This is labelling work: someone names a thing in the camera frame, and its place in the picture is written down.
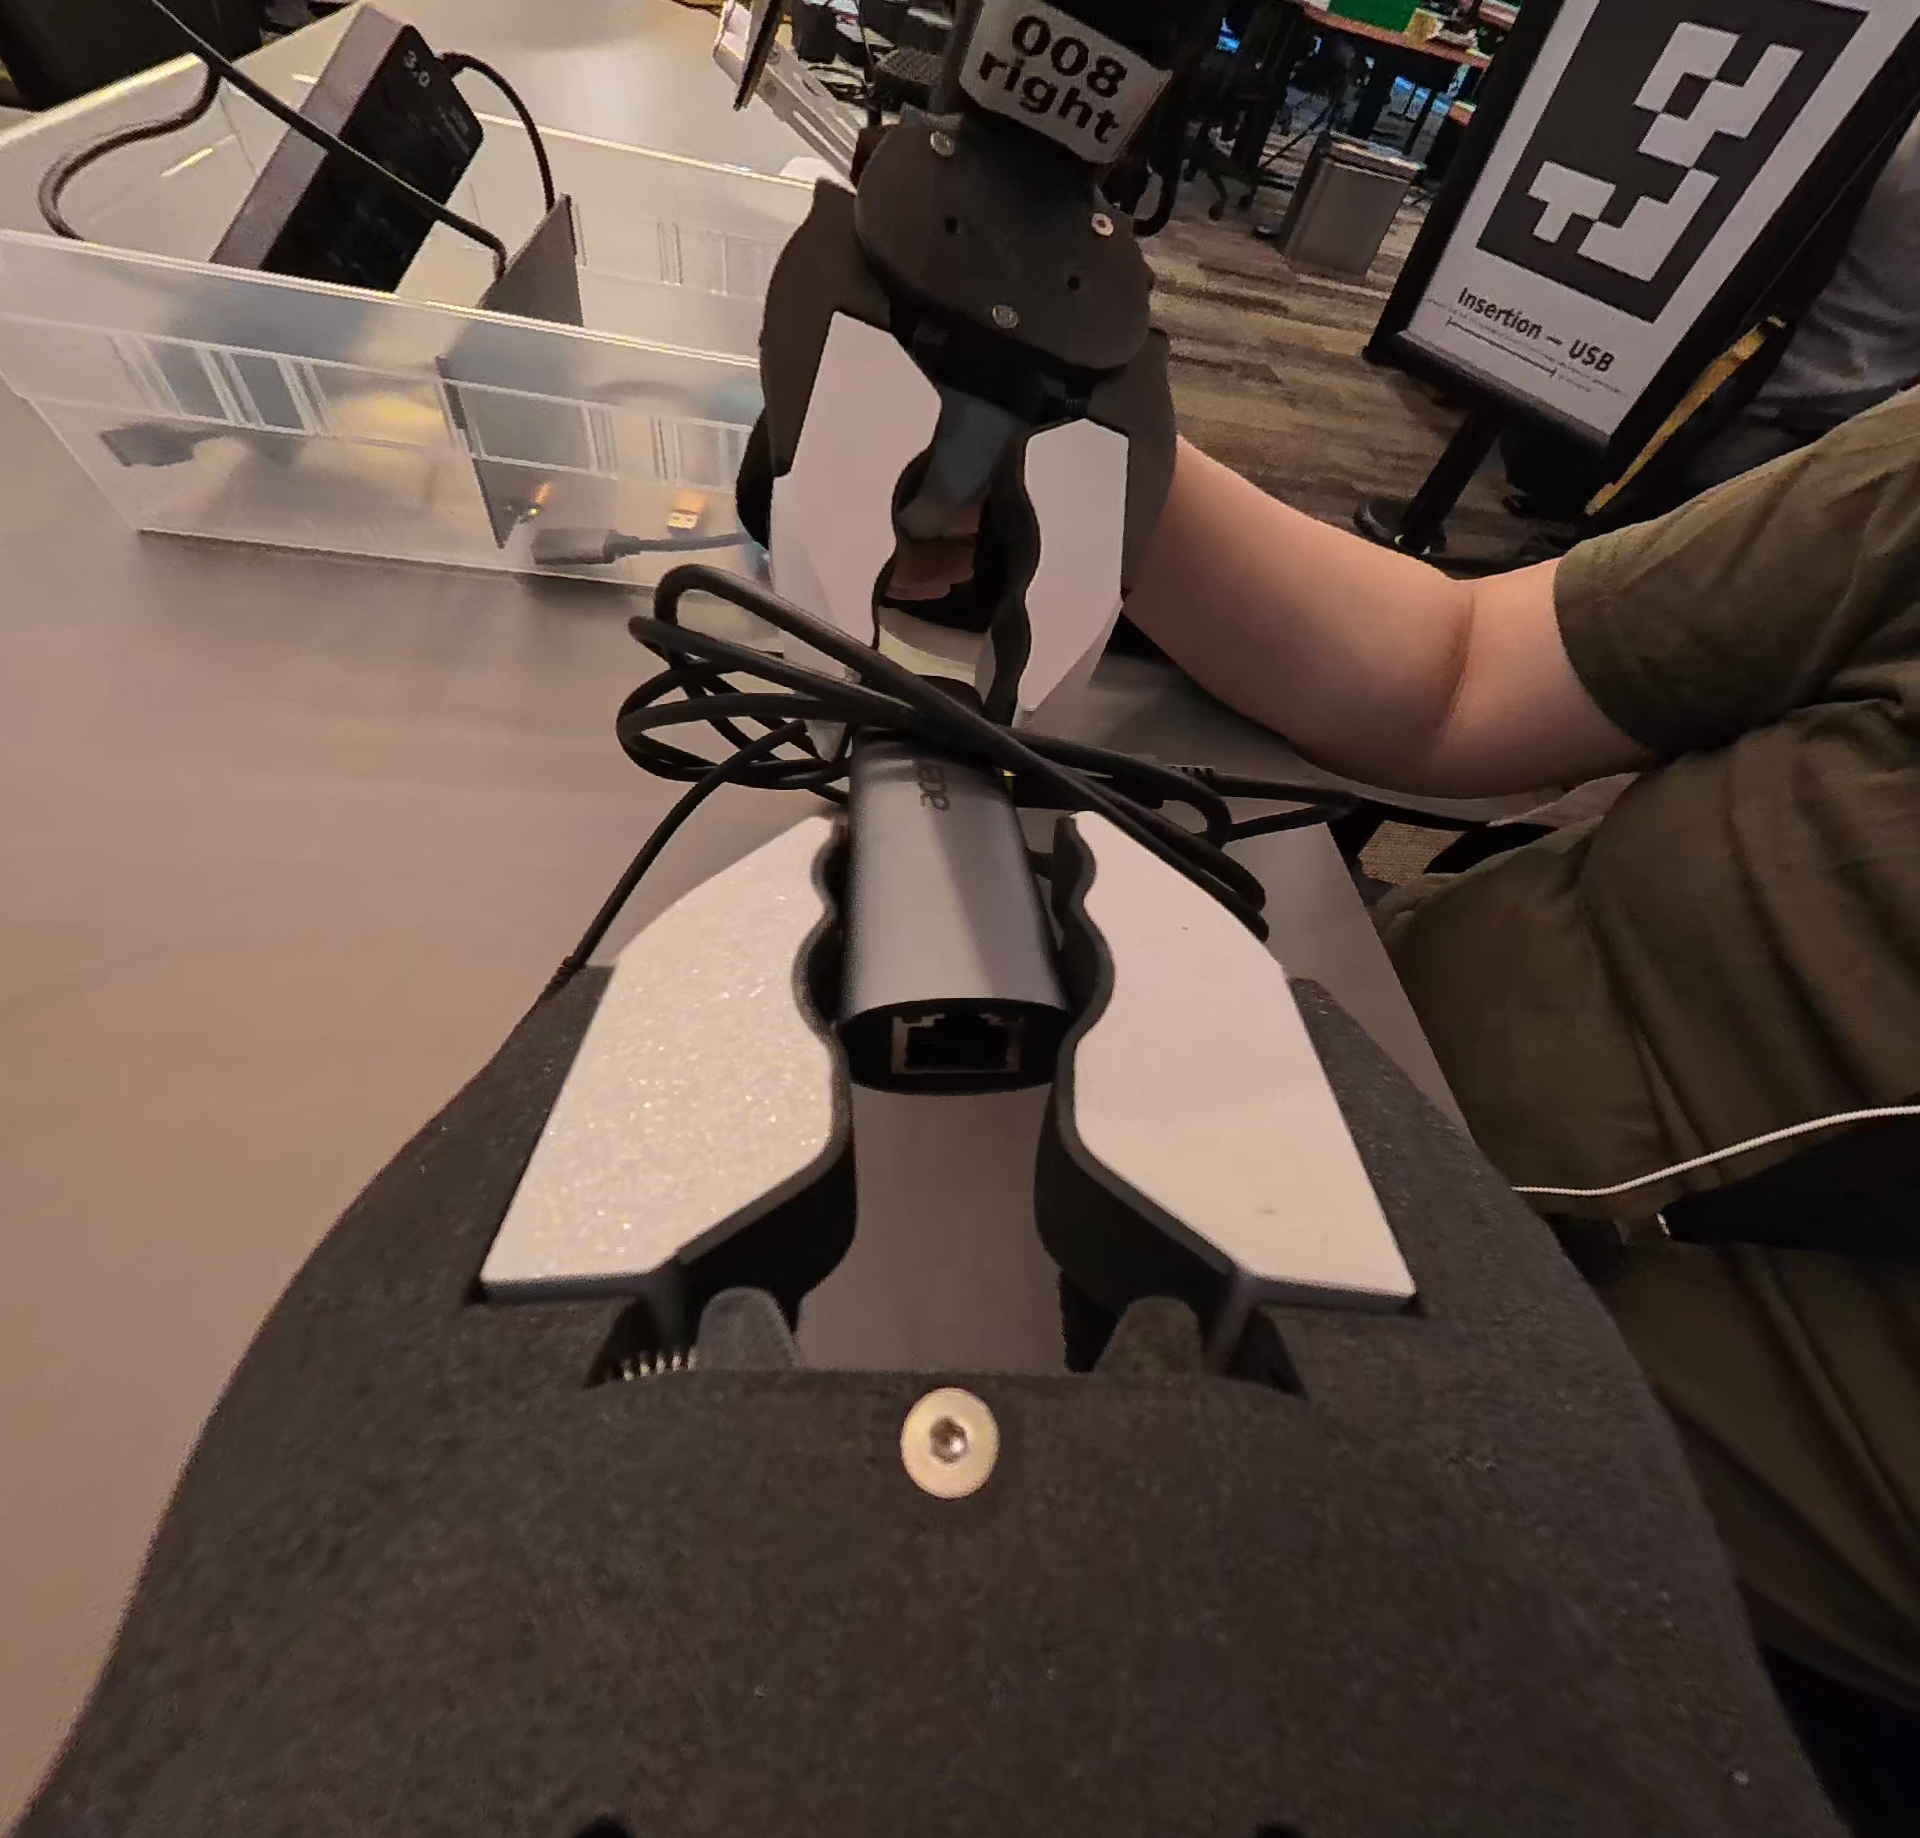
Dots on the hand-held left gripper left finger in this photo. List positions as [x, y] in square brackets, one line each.
[675, 1119]

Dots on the grey waste bin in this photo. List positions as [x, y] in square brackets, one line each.
[1351, 210]

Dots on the black framed marker sign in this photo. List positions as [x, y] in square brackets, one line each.
[1500, 294]

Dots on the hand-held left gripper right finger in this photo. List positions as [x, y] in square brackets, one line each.
[1216, 1119]

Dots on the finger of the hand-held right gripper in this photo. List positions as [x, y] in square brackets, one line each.
[1073, 579]
[840, 488]

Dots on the person's right forearm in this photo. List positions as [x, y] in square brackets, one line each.
[1351, 638]

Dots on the person's right hand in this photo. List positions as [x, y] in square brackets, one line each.
[938, 565]

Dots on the clear plastic bin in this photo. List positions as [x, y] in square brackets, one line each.
[301, 414]

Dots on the black USB hub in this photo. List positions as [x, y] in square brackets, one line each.
[376, 174]

